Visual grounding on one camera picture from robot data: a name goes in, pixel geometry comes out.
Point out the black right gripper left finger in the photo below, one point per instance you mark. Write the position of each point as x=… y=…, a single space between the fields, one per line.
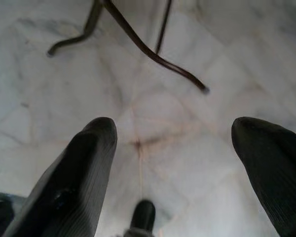
x=64 y=187

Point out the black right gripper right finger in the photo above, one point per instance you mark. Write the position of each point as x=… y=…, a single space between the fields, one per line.
x=278 y=177

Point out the marble pattern folding table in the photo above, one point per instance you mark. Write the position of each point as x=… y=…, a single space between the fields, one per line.
x=91 y=19

